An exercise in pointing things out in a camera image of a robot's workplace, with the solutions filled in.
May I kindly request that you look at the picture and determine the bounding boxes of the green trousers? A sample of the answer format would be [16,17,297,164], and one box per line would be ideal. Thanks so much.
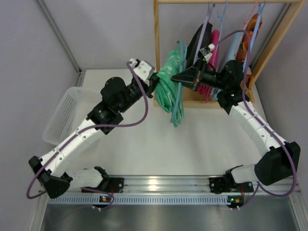
[154,50,180,113]

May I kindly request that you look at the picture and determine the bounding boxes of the teal hanger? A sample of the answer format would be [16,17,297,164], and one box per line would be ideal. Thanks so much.
[170,40,187,128]

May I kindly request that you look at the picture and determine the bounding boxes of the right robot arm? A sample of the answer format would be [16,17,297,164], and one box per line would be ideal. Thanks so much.
[171,60,300,189]

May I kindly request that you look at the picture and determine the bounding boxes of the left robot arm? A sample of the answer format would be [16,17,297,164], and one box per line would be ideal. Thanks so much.
[28,75,159,199]

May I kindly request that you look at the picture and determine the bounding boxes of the pink trousers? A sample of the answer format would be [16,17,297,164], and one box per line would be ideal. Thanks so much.
[197,29,221,103]

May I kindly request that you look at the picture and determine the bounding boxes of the black trousers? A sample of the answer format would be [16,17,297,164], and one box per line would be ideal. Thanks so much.
[185,23,214,70]

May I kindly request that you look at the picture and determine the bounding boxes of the light blue trousers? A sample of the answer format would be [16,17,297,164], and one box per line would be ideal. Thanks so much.
[211,30,247,102]

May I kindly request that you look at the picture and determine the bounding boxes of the orange patterned trousers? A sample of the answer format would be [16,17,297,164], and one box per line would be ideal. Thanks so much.
[237,13,263,90]

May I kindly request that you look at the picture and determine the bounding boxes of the lilac hanger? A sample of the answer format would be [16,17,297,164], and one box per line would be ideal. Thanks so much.
[198,1,216,48]

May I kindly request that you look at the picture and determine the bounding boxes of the wooden clothes rack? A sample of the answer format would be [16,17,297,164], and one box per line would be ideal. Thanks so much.
[153,0,307,109]

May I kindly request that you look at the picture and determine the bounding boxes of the white plastic basket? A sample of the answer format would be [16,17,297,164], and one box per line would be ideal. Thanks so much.
[42,87,102,145]

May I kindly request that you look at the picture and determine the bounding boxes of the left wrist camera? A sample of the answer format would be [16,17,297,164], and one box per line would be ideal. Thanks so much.
[129,58,155,86]

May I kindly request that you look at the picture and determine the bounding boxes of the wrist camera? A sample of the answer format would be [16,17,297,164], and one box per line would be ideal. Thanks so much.
[198,43,216,63]
[129,58,155,86]

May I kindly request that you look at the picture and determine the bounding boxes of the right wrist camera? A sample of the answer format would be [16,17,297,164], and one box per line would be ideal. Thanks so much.
[198,43,216,63]

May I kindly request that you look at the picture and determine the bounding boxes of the aluminium mounting rail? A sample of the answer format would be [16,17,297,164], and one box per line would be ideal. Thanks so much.
[38,175,301,194]

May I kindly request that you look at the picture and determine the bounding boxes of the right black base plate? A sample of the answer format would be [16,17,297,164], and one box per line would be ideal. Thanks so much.
[209,175,254,194]

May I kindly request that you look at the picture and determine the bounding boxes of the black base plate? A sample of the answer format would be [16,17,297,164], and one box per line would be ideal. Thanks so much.
[81,177,124,193]
[209,175,254,194]

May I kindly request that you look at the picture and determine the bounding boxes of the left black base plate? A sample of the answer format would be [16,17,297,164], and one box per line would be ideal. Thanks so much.
[81,177,124,193]

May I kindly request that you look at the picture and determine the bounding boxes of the grey slotted cable duct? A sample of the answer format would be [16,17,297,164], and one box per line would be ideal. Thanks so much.
[49,194,242,205]

